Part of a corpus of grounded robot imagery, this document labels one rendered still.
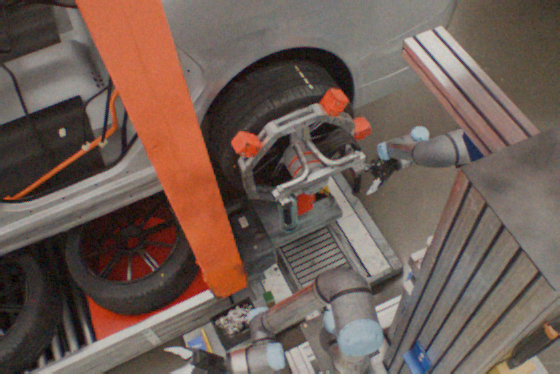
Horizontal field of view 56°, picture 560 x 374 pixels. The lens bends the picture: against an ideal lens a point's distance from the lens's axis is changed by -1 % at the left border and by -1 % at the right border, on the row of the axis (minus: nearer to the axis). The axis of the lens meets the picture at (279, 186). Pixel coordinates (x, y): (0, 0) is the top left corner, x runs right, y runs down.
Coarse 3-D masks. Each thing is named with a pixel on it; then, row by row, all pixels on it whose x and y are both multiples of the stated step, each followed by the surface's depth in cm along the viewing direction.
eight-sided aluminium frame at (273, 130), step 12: (312, 108) 217; (276, 120) 215; (288, 120) 216; (300, 120) 214; (312, 120) 217; (324, 120) 220; (336, 120) 224; (348, 120) 229; (264, 132) 215; (276, 132) 212; (288, 132) 215; (264, 144) 215; (240, 156) 224; (336, 156) 255; (240, 168) 226; (252, 168) 223; (252, 180) 231; (252, 192) 238; (264, 192) 245; (300, 192) 257
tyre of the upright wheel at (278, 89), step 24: (264, 72) 222; (288, 72) 222; (312, 72) 227; (240, 96) 221; (264, 96) 216; (288, 96) 214; (312, 96) 218; (216, 120) 229; (240, 120) 219; (264, 120) 216; (216, 144) 232
